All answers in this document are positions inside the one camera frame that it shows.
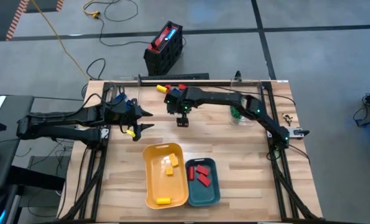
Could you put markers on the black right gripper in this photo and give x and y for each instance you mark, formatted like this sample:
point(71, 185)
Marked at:
point(180, 101)

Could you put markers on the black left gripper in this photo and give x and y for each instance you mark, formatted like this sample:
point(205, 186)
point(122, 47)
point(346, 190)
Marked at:
point(121, 115)

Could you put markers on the blue toy block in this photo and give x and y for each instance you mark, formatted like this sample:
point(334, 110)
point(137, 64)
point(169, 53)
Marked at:
point(120, 97)
point(175, 91)
point(128, 104)

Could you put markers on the yellow rectangular toy block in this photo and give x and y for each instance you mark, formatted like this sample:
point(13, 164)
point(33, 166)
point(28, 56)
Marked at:
point(173, 160)

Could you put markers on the small yellow cube block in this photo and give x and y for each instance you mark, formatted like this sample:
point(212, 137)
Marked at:
point(169, 171)

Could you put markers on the red rectangular toy block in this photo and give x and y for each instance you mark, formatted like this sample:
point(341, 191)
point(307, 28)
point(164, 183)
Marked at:
point(202, 170)
point(182, 87)
point(191, 173)
point(204, 180)

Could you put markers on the yellow cylinder toy block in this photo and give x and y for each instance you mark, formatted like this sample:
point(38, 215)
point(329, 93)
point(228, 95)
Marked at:
point(163, 201)
point(161, 89)

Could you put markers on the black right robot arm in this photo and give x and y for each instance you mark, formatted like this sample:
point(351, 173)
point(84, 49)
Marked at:
point(222, 98)

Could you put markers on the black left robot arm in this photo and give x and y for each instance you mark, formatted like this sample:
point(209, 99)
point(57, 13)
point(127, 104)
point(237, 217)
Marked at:
point(63, 116)

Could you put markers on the red arch toy block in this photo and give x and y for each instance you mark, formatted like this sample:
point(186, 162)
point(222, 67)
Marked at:
point(168, 87)

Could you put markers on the black power strip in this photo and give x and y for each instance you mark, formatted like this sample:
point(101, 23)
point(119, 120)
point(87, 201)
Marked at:
point(172, 76)

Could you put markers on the yellow-orange plastic bin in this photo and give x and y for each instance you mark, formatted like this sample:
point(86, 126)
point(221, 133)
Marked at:
point(160, 186)

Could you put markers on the black crate with red battery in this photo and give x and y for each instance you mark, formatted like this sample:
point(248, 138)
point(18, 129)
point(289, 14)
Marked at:
point(166, 53)

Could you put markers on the dark teal plastic bin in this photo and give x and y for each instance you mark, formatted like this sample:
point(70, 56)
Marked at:
point(203, 196)

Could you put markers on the dark grey desk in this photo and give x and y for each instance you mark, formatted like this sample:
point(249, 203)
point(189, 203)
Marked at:
point(10, 105)

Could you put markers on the silver bracket with black clamp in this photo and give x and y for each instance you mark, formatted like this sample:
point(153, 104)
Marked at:
point(296, 132)

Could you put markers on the black aluminium table frame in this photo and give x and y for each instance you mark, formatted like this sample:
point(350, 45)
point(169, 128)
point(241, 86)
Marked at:
point(279, 193)

